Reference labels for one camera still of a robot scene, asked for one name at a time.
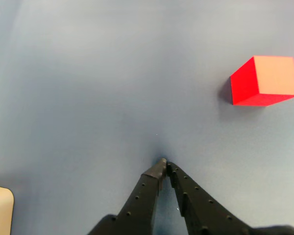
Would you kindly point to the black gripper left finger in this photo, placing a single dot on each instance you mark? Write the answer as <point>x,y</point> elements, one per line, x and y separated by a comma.
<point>142,200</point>

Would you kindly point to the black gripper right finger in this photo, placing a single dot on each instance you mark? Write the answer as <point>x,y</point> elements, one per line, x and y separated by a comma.
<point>201,210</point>

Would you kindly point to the red cube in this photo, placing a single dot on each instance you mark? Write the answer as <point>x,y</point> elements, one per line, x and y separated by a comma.
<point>272,76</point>

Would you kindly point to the beige rectangular box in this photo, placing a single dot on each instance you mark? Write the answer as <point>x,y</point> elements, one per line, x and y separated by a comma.
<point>0,210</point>

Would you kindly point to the blue-grey table mat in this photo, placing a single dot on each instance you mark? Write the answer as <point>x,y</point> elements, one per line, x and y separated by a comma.
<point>88,98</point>

